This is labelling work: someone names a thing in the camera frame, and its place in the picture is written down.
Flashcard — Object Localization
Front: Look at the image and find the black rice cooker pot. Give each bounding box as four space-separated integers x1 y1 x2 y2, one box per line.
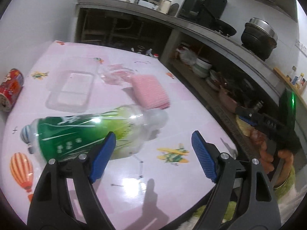
241 18 278 61

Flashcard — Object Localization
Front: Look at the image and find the green label plastic bottle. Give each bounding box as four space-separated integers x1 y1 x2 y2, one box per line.
20 104 168 161

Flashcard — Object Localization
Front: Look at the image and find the black wok on stove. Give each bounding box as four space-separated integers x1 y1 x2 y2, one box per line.
210 19 237 37

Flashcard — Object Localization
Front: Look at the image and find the red food in plastic bag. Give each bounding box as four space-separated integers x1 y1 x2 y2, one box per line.
250 129 267 149

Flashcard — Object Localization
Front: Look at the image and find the clear plastic food container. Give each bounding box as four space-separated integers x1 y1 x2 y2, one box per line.
46 57 99 113

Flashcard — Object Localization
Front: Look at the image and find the yellow cooking oil bottle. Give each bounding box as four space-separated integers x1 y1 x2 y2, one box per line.
145 48 159 59

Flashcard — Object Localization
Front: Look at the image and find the pink plastic basin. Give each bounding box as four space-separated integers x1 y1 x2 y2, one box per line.
219 87 238 114

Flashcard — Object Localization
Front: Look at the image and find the cream ceramic jug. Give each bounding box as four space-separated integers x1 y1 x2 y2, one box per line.
157 0 172 14

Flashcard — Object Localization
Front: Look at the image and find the stack of white bowls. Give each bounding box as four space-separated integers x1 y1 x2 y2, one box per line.
192 58 212 78

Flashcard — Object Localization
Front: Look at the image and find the white plastic bag on shelf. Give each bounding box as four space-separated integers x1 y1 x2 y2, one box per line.
178 48 197 66

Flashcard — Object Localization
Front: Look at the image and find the person's right hand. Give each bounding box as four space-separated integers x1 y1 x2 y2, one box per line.
259 141 294 188

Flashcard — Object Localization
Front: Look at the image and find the clear plastic wrapper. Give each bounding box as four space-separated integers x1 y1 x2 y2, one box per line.
97 64 135 86

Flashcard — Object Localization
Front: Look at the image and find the red drink can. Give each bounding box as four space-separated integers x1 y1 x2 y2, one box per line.
1 69 24 112

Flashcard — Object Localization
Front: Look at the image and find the yellow food in plastic bag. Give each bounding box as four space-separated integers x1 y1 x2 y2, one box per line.
236 115 254 137

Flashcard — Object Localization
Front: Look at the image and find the pink sponge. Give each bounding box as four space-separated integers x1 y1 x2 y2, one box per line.
130 75 170 110

